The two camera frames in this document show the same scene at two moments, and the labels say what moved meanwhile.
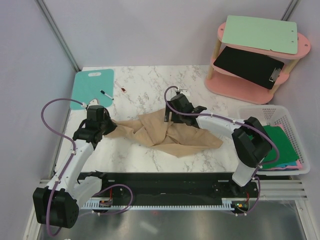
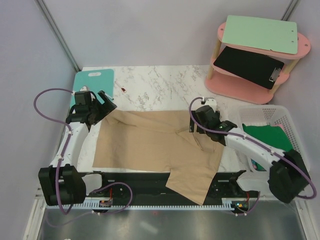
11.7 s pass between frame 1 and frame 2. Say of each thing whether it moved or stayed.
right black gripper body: moved
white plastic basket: stayed
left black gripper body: moved
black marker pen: stayed
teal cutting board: stayed
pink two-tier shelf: stayed
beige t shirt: moved
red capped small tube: stayed
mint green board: stayed
